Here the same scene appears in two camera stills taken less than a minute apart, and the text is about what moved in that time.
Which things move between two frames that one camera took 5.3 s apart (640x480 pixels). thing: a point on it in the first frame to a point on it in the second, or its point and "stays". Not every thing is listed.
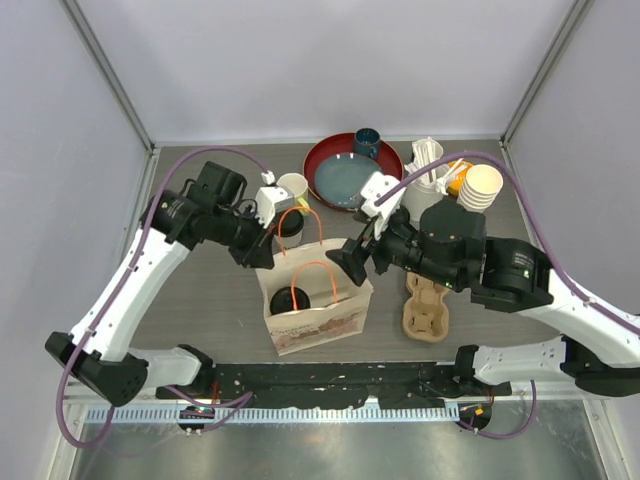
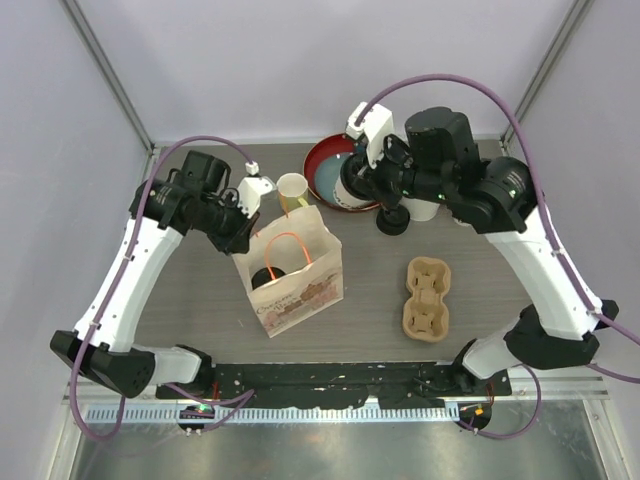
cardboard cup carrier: x=425 y=317 stays
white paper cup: x=288 y=242 to x=343 y=197
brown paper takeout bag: x=338 y=304 to x=293 y=270
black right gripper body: x=400 y=246 to x=394 y=177
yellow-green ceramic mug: x=299 y=186 stays
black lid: x=282 y=301 to x=263 y=275
